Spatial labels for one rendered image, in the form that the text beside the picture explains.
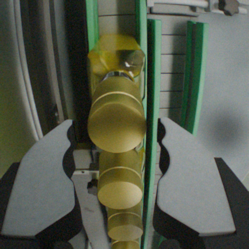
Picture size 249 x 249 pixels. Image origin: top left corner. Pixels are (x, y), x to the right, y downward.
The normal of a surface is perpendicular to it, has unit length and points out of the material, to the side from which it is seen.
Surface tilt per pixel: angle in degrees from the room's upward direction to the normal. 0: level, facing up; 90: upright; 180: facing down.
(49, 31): 1
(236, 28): 0
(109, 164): 90
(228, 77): 0
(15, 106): 89
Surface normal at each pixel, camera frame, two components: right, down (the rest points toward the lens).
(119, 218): -0.35, -0.80
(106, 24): 0.04, 0.50
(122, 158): 0.20, -0.85
